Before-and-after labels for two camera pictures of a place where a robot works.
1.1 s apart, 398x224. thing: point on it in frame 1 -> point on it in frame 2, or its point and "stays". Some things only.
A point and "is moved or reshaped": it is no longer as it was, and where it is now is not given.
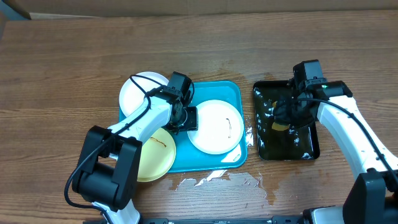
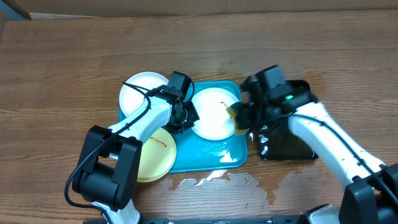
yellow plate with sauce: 157,156 stays
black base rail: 273,220 stays
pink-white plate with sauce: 132,97 stays
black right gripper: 282,116 -> 245,121
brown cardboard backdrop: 143,8 stays
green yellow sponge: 278,126 -> 232,114
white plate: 220,127 is moved or reshaped
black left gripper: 192,125 stays
